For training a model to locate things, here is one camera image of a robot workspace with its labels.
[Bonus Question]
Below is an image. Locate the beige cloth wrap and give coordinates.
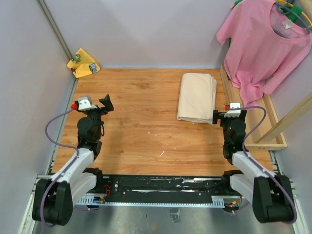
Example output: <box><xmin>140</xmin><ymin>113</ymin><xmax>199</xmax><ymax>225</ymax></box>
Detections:
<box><xmin>176</xmin><ymin>73</ymin><xmax>217</xmax><ymax>125</ymax></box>

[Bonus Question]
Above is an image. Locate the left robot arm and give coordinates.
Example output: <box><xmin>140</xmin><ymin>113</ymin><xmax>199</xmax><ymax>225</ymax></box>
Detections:
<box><xmin>32</xmin><ymin>95</ymin><xmax>114</xmax><ymax>227</ymax></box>

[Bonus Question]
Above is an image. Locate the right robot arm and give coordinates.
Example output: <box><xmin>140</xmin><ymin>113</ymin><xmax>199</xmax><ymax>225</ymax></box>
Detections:
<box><xmin>213</xmin><ymin>107</ymin><xmax>297</xmax><ymax>224</ymax></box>

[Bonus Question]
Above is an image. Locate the yellow printed cloth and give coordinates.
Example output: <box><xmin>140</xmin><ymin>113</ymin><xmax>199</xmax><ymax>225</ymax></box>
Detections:
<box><xmin>67</xmin><ymin>48</ymin><xmax>101</xmax><ymax>78</ymax></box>

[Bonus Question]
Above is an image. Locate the wooden pole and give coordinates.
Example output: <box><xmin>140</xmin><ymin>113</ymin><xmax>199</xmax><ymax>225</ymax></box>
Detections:
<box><xmin>256</xmin><ymin>93</ymin><xmax>312</xmax><ymax>144</ymax></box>

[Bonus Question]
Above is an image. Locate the pink t-shirt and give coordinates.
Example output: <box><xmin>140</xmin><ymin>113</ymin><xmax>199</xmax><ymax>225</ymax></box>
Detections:
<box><xmin>216</xmin><ymin>0</ymin><xmax>312</xmax><ymax>106</ymax></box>

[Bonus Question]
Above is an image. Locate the green clothes hanger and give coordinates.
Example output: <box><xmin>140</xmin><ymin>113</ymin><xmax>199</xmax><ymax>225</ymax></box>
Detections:
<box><xmin>275</xmin><ymin>0</ymin><xmax>312</xmax><ymax>34</ymax></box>

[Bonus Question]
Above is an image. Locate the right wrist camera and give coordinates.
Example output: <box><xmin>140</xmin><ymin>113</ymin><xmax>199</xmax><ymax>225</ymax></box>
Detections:
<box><xmin>224</xmin><ymin>102</ymin><xmax>241</xmax><ymax>117</ymax></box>

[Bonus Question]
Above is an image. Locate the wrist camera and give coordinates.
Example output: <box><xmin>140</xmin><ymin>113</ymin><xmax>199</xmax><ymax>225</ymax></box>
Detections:
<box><xmin>78</xmin><ymin>96</ymin><xmax>98</xmax><ymax>111</ymax></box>
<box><xmin>224</xmin><ymin>102</ymin><xmax>241</xmax><ymax>117</ymax></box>

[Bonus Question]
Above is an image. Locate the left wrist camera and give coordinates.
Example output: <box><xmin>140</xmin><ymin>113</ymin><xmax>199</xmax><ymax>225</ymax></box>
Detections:
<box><xmin>78</xmin><ymin>96</ymin><xmax>98</xmax><ymax>111</ymax></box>

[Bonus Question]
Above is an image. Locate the wooden tray frame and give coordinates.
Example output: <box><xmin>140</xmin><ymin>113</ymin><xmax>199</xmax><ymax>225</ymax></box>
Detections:
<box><xmin>220</xmin><ymin>65</ymin><xmax>287</xmax><ymax>151</ymax></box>

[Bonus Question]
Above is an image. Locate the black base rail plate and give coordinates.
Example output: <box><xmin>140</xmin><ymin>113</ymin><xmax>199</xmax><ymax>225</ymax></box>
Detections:
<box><xmin>87</xmin><ymin>175</ymin><xmax>240</xmax><ymax>205</ymax></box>

